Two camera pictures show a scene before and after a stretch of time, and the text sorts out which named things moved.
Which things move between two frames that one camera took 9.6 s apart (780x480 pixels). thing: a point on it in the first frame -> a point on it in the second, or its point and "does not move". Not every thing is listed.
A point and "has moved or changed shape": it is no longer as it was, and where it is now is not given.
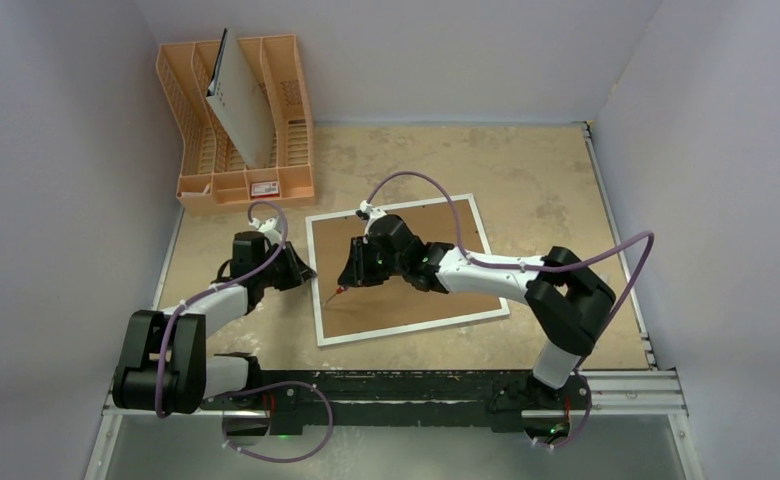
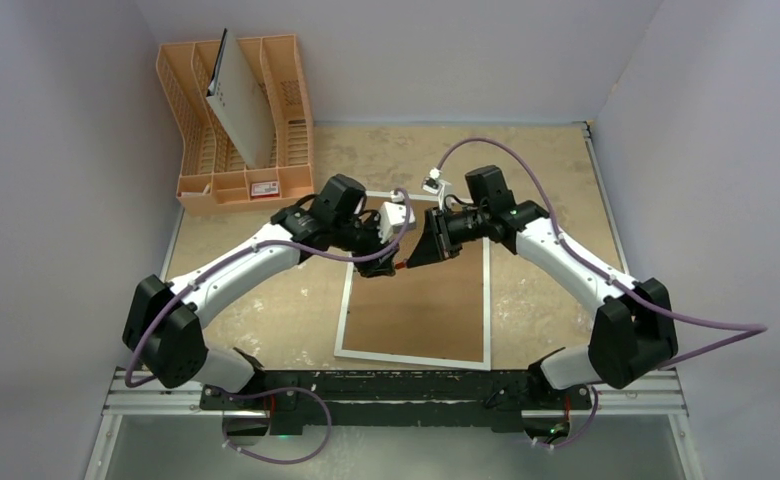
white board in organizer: [235, 96] does not move
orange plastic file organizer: [213, 177] does not move
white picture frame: [351, 313] has moved or changed shape
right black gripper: [361, 258] -> [435, 234]
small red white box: [265, 189] does not move
